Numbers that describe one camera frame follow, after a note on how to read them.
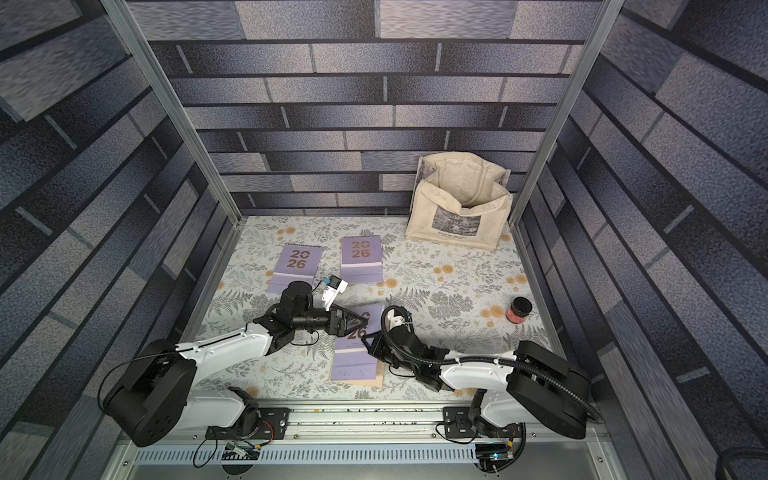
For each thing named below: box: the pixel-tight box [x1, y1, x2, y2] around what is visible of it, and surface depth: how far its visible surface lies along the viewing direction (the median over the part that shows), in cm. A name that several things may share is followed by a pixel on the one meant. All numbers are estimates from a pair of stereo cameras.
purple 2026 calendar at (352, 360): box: [331, 304, 385, 381], surface depth 81 cm
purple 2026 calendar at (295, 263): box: [266, 243, 324, 294], surface depth 106 cm
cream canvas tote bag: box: [406, 152, 513, 250], surface depth 104 cm
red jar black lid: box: [505, 296, 533, 324], surface depth 89 cm
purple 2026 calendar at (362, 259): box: [341, 235, 384, 284], surface depth 109 cm
